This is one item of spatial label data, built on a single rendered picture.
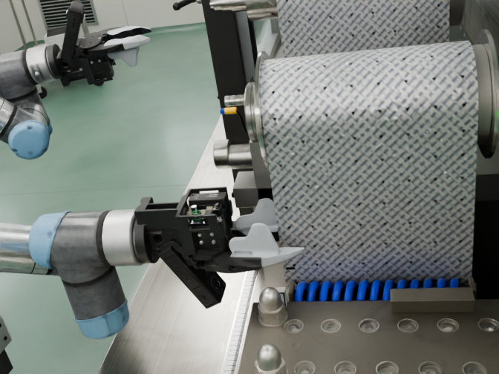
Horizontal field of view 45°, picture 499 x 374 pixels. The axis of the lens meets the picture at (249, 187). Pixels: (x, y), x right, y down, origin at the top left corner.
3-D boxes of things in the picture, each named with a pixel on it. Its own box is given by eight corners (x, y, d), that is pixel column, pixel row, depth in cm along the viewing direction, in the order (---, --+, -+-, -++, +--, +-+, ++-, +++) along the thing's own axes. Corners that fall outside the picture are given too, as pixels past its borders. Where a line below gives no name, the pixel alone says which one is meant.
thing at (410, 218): (286, 286, 81) (269, 165, 73) (471, 283, 77) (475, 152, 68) (286, 289, 81) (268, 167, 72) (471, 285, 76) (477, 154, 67)
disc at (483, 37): (470, 126, 80) (474, 14, 73) (474, 126, 80) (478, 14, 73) (491, 181, 68) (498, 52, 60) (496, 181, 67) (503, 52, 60)
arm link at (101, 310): (120, 289, 97) (102, 233, 92) (139, 330, 88) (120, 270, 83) (72, 308, 95) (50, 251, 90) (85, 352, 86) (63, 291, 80)
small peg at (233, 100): (226, 102, 76) (224, 93, 75) (249, 100, 75) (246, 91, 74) (225, 109, 75) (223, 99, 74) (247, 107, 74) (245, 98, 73)
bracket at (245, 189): (258, 299, 99) (227, 128, 84) (297, 298, 97) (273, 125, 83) (253, 320, 94) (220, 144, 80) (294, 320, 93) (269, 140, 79)
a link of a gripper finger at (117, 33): (156, 44, 132) (114, 56, 131) (148, 19, 128) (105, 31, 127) (157, 50, 129) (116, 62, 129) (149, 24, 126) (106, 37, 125)
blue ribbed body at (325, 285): (297, 296, 81) (294, 275, 79) (465, 293, 77) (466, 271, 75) (295, 314, 78) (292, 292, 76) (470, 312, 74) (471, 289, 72)
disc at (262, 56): (279, 139, 85) (266, 35, 78) (283, 139, 85) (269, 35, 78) (266, 192, 73) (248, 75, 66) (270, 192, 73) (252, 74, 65)
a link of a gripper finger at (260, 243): (295, 231, 70) (220, 227, 74) (300, 271, 73) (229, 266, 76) (301, 217, 73) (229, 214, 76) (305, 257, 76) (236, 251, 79)
